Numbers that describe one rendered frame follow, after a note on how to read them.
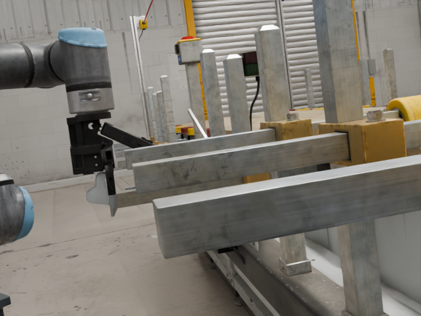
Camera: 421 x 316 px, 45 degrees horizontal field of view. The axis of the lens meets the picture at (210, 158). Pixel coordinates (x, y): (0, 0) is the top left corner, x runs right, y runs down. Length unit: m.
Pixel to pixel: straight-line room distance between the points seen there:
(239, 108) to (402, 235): 0.42
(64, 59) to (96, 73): 0.07
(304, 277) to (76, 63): 0.57
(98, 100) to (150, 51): 7.86
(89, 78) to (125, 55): 7.77
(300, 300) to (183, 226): 0.55
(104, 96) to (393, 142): 0.60
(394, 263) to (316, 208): 0.73
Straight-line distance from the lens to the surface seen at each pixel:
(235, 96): 1.10
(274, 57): 0.87
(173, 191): 1.05
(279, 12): 3.93
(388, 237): 1.03
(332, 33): 0.63
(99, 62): 1.01
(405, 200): 0.33
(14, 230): 1.47
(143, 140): 1.03
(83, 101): 1.00
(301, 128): 0.80
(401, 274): 1.02
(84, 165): 1.01
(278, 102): 0.86
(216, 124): 1.35
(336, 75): 0.63
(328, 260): 1.22
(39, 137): 8.62
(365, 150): 0.56
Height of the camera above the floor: 1.01
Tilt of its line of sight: 6 degrees down
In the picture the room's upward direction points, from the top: 8 degrees counter-clockwise
